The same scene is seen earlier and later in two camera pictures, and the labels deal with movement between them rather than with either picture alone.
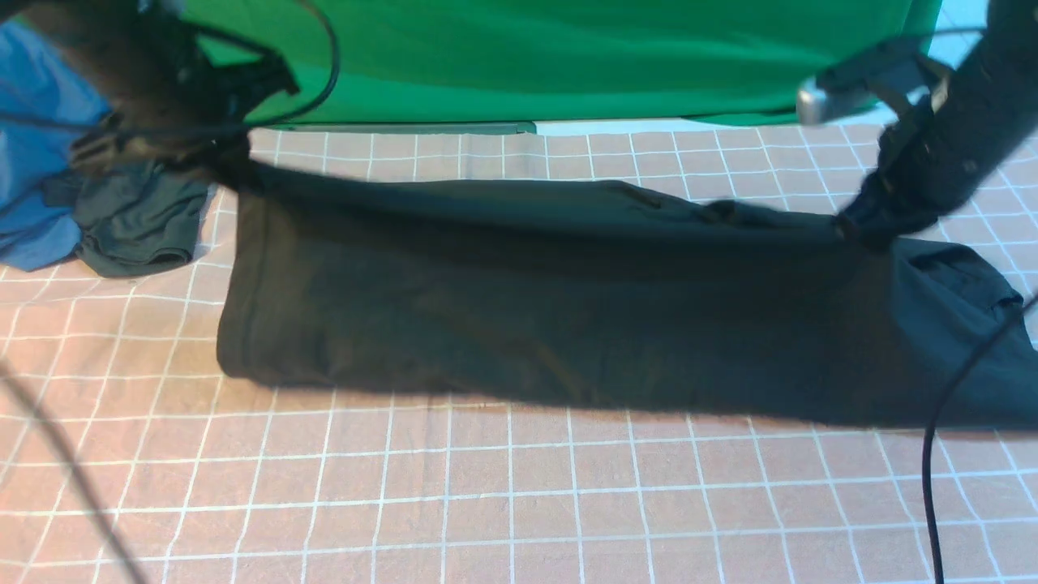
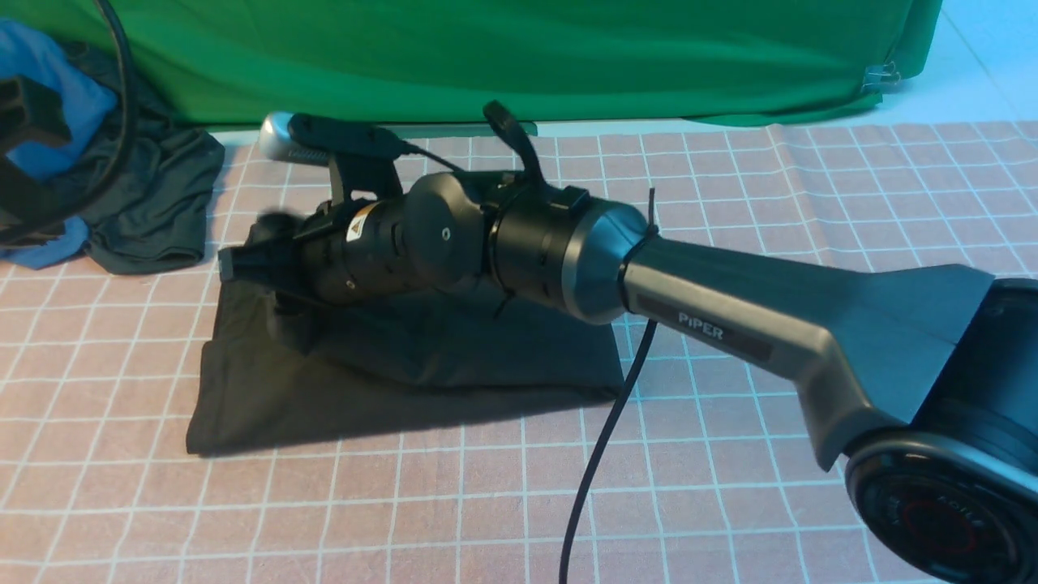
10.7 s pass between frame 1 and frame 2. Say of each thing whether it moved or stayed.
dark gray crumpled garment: stayed
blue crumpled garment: stayed
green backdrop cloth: stayed
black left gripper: moved
